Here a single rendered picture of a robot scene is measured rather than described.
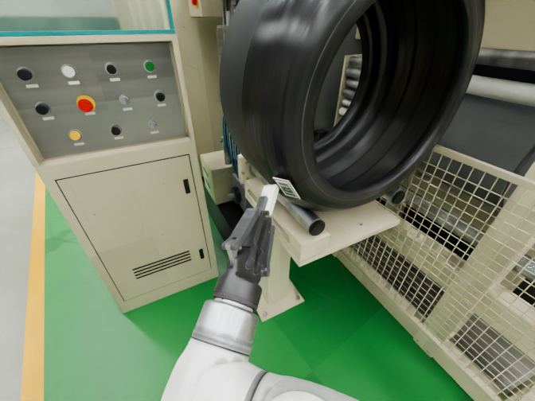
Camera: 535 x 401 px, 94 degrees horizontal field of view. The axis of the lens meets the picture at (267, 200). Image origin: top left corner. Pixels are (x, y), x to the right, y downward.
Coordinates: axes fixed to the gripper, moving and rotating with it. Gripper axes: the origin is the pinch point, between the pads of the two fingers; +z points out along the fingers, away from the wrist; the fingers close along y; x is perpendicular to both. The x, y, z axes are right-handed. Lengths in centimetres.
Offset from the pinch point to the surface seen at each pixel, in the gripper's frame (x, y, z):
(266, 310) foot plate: -48, 95, -5
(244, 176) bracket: -24.0, 15.4, 22.1
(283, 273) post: -36, 81, 12
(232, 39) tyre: -2.3, -22.4, 21.0
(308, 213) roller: 2.6, 14.0, 5.8
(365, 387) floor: 2, 107, -25
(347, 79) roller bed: 4, 21, 73
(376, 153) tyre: 15.5, 25.5, 34.5
